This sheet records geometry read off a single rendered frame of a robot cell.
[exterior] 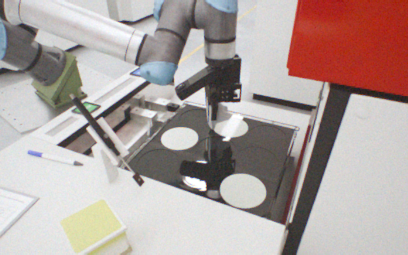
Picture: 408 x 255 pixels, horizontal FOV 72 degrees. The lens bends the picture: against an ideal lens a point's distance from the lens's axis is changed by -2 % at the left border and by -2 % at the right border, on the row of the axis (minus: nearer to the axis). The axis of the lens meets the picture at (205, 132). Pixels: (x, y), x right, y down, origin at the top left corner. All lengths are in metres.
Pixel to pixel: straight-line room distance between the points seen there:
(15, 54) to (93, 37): 0.52
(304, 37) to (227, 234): 0.32
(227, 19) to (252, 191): 0.37
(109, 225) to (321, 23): 0.36
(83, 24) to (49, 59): 0.53
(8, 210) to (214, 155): 0.44
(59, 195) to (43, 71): 0.66
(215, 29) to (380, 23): 0.39
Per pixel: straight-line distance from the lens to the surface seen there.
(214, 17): 0.65
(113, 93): 0.91
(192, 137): 0.77
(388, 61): 0.34
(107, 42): 0.65
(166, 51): 0.64
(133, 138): 0.83
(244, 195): 0.63
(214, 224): 0.50
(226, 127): 0.82
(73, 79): 1.19
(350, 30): 0.33
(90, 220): 0.45
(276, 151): 0.75
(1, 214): 0.61
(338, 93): 0.35
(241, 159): 0.71
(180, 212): 0.51
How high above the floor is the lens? 1.37
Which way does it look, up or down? 36 degrees down
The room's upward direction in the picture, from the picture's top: straight up
